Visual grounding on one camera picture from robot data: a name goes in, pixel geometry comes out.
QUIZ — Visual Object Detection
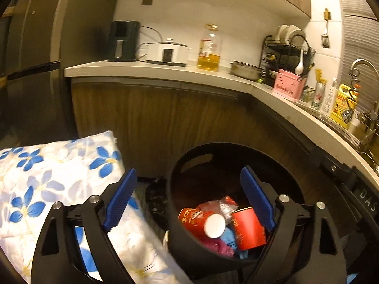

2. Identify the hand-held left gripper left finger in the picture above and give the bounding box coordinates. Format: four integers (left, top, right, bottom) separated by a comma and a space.
31, 168, 137, 284

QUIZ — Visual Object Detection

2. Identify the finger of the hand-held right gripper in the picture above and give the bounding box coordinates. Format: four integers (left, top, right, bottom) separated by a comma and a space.
321, 153, 359, 185

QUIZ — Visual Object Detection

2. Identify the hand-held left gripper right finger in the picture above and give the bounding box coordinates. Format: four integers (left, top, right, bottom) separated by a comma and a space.
240, 166, 347, 284

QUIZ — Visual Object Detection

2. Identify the red white wrapper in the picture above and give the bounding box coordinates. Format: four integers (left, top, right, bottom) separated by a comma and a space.
219, 196, 240, 224

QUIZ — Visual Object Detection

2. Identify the plain red paper cup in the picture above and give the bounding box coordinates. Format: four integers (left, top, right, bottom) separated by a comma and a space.
231, 206, 266, 250

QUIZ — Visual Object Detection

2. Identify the large blue plastic bag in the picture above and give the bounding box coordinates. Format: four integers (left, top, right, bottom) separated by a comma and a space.
221, 226, 249, 259

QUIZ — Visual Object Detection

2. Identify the pink plastic bag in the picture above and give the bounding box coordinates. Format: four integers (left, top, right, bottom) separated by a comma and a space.
206, 238, 234, 256

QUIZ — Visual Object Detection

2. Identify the printed red paper cup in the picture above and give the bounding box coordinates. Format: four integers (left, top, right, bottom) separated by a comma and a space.
178, 208, 227, 239

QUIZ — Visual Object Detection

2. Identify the black trash bin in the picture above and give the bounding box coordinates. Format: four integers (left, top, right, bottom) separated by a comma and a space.
166, 143, 305, 271

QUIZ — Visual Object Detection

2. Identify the blue floral tablecloth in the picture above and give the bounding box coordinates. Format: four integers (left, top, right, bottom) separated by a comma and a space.
0, 130, 193, 284

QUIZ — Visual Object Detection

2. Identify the yellow detergent bottle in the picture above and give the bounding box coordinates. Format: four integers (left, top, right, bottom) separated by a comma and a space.
330, 83, 359, 129

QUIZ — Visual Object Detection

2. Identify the white bottle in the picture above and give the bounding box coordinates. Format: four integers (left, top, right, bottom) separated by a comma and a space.
320, 77, 338, 116

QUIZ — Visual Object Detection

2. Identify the silver drink can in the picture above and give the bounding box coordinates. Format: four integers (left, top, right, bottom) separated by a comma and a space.
311, 81, 326, 109

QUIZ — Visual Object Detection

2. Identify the wooden base cabinet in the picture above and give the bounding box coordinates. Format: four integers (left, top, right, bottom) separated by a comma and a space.
70, 77, 338, 213

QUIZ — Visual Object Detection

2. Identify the pink utensil holder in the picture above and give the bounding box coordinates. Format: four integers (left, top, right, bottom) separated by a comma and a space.
272, 69, 307, 102

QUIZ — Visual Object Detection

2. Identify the white ladle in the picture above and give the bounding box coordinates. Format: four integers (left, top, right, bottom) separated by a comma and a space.
295, 46, 305, 75

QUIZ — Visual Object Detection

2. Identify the steel basin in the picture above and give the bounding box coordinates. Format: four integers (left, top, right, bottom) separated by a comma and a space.
229, 61, 264, 81

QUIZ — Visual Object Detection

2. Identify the black dish rack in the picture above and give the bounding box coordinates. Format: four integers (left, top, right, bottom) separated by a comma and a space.
259, 34, 316, 88

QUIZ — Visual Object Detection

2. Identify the hanging metal spatula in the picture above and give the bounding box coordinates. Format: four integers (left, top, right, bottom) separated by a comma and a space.
321, 8, 331, 48

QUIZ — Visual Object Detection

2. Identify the beige kitchen countertop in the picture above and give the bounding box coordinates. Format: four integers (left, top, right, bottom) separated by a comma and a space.
63, 61, 379, 187

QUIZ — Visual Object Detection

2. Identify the cooking oil bottle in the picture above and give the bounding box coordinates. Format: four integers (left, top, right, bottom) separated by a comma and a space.
197, 24, 222, 72

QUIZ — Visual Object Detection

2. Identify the window blind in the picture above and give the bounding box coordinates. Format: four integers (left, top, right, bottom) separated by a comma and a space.
334, 0, 379, 119

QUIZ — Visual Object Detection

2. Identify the white electric cooker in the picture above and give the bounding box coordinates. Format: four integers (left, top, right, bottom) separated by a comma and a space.
146, 38, 190, 66

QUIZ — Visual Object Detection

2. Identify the dark steel refrigerator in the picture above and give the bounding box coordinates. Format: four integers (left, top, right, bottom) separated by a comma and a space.
0, 0, 122, 142

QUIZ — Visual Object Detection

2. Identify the black air fryer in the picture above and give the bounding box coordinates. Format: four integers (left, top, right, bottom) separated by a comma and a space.
107, 21, 140, 62

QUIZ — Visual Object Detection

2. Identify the black spiral cord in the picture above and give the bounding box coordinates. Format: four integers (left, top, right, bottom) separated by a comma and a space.
340, 68, 360, 122

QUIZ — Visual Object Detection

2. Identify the black power cable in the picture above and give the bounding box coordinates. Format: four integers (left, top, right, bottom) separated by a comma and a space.
135, 26, 162, 61

